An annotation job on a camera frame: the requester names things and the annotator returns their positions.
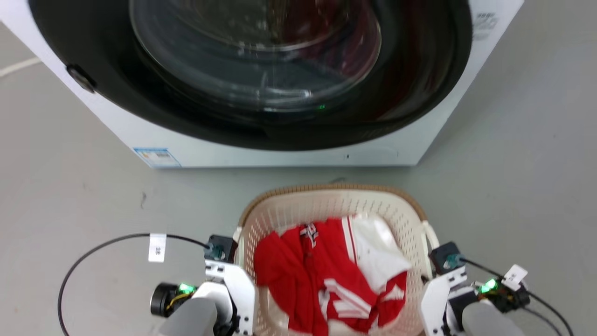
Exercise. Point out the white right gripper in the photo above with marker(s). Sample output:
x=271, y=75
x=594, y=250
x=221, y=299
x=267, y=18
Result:
x=433, y=303

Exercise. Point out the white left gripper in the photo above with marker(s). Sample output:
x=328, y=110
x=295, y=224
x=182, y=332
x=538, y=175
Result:
x=240, y=289

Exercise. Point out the cream plastic laundry basket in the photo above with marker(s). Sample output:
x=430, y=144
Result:
x=326, y=205

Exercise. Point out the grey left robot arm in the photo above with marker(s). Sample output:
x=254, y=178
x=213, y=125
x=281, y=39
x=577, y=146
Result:
x=196, y=312

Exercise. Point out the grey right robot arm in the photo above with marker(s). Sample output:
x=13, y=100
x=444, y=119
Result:
x=485, y=317

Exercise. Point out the red white-striped garment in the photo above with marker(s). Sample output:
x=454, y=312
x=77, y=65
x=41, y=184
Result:
x=289, y=270

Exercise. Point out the white garment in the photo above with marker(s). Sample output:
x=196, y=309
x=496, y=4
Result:
x=378, y=252

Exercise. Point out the blue energy label sticker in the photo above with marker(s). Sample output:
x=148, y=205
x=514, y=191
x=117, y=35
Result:
x=157, y=157

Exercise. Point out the white washing machine body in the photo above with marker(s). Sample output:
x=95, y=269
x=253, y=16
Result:
x=419, y=140

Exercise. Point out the black round washer door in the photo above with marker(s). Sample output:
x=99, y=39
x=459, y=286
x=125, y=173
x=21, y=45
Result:
x=140, y=93

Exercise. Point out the black door latch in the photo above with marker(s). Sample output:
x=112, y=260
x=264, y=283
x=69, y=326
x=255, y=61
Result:
x=81, y=78

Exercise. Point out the grey printed sticker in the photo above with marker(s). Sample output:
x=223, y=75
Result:
x=485, y=25

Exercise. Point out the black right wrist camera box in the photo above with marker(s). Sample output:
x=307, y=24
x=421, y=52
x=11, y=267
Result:
x=445, y=259

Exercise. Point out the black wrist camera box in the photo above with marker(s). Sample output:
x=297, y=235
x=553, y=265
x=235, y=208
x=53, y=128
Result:
x=220, y=247
x=445, y=259

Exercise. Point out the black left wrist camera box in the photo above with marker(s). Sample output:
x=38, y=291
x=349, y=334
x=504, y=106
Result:
x=220, y=247

